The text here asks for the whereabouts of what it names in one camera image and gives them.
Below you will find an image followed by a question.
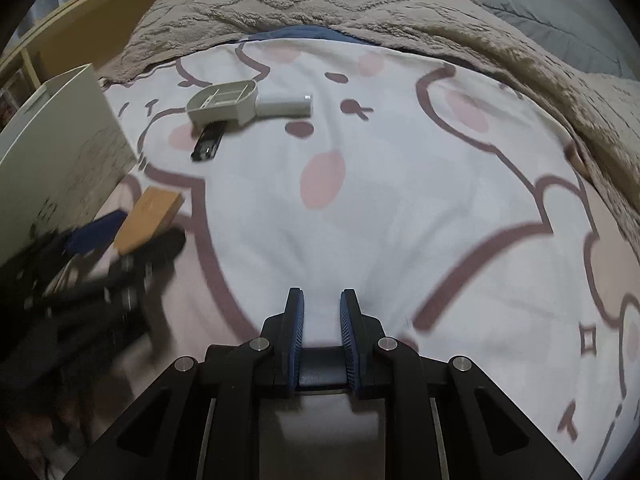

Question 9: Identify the grey handheld device white handle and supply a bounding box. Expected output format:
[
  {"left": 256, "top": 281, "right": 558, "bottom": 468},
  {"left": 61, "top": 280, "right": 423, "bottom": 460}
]
[{"left": 186, "top": 80, "right": 313, "bottom": 133}]

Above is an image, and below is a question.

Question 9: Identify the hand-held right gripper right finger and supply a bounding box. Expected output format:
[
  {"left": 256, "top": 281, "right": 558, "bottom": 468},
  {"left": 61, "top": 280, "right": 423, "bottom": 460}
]
[{"left": 340, "top": 288, "right": 583, "bottom": 480}]

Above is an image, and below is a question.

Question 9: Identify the wooden shelf unit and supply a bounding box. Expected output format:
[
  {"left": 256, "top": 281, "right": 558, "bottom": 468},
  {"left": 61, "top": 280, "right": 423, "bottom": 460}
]
[{"left": 0, "top": 0, "right": 176, "bottom": 91}]

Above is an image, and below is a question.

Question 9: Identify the small black stick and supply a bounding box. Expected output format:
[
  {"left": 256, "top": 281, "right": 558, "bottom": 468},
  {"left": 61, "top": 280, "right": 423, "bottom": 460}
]
[{"left": 191, "top": 122, "right": 226, "bottom": 163}]

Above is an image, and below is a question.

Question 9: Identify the beige fluffy blanket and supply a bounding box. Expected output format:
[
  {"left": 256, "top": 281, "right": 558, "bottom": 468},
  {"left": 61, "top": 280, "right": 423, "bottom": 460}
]
[{"left": 97, "top": 0, "right": 640, "bottom": 201}]

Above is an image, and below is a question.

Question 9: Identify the white cardboard box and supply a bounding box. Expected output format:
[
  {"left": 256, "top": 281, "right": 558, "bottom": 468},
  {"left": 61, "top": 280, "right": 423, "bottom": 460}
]
[{"left": 0, "top": 63, "right": 140, "bottom": 266}]

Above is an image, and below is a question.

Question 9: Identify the grey duvet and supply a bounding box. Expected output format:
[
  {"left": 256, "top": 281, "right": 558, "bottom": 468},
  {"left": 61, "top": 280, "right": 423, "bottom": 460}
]
[{"left": 400, "top": 0, "right": 626, "bottom": 76}]

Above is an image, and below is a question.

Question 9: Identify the rectangular wooden block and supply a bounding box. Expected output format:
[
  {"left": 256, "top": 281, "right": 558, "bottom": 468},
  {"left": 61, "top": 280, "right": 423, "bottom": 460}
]
[{"left": 114, "top": 185, "right": 183, "bottom": 256}]

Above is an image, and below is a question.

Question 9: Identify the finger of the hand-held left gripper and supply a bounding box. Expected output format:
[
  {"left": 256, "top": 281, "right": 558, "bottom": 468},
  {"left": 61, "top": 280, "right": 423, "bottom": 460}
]
[
  {"left": 30, "top": 210, "right": 128, "bottom": 263},
  {"left": 102, "top": 227, "right": 187, "bottom": 301}
]

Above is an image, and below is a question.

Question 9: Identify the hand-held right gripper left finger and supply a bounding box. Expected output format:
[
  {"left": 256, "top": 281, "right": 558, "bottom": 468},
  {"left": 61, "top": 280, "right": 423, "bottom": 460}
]
[{"left": 62, "top": 287, "right": 306, "bottom": 480}]

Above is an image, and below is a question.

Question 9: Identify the dark blue cloth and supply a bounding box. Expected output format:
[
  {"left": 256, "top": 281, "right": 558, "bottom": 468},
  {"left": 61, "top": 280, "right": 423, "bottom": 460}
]
[{"left": 245, "top": 25, "right": 361, "bottom": 46}]

